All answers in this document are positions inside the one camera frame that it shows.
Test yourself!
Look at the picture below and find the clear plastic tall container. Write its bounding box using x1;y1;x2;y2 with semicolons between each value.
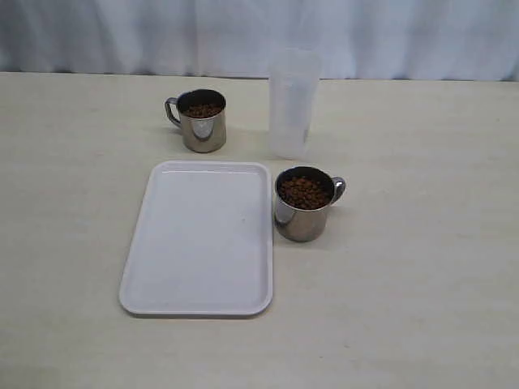
268;49;321;160

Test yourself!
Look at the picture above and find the steel mug with kibble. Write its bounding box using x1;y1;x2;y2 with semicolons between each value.
273;165;346;242

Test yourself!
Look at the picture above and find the white plastic tray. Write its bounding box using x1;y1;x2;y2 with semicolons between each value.
118;160;273;318

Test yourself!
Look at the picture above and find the white curtain backdrop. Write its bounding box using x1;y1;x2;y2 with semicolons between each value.
1;1;518;81

